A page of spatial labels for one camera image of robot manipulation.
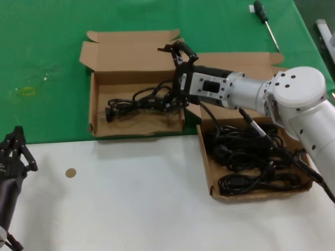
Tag green handled screwdriver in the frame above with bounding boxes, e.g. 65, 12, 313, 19
253, 0, 281, 52

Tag brown cardboard box with round hole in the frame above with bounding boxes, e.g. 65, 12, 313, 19
183, 52, 314, 201

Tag black power cord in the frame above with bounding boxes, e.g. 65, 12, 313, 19
104, 79, 184, 123
218, 162, 307, 196
206, 124, 295, 172

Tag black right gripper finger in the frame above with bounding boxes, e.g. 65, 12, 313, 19
158, 41, 198, 69
162, 94, 189, 112

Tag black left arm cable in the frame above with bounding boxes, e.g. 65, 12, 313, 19
4, 232, 24, 251

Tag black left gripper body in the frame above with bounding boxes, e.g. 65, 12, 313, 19
0, 156, 27, 226

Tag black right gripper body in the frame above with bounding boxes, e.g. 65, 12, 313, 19
172, 64, 231, 106

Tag right arm cable with connector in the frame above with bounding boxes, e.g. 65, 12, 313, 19
200, 102, 335, 203

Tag green tablecloth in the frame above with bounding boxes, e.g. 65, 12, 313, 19
0, 0, 335, 146

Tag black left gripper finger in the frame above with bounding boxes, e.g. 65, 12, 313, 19
0, 125, 19, 158
15, 125, 39, 174

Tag grey white metal profile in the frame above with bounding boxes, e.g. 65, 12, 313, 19
315, 18, 335, 63

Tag empty-type brown cardboard box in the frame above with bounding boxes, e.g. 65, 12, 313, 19
79, 29, 188, 138

